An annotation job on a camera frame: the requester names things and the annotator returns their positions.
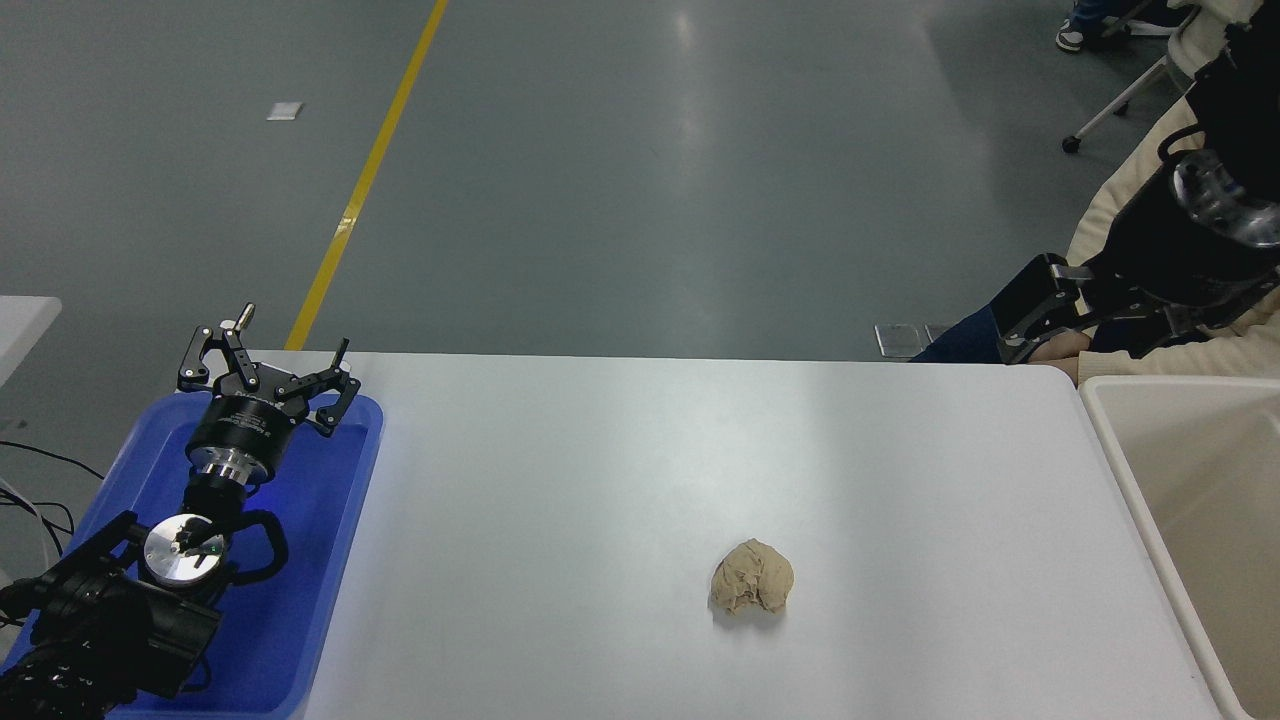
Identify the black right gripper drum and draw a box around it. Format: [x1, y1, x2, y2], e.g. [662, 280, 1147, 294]
[1085, 175, 1280, 306]

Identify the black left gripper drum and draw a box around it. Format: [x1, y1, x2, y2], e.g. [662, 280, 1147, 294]
[185, 390, 301, 475]

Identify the tan paper ball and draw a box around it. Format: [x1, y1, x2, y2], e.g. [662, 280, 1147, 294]
[710, 538, 796, 616]

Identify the blue plastic tray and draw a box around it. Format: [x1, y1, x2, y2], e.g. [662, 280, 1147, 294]
[0, 392, 385, 719]

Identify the wheeled office chair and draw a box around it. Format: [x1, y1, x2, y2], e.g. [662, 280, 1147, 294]
[1062, 0, 1201, 154]

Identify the large pale bin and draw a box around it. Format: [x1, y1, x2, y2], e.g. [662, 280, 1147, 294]
[1079, 375, 1280, 720]

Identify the small white side table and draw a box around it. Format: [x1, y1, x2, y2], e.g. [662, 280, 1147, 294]
[0, 296, 63, 387]

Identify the person with white shoe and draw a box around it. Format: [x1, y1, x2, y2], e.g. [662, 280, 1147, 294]
[1055, 0, 1191, 54]

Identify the thin black cable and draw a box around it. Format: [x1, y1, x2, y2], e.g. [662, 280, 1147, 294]
[0, 488, 77, 559]
[0, 440, 106, 481]

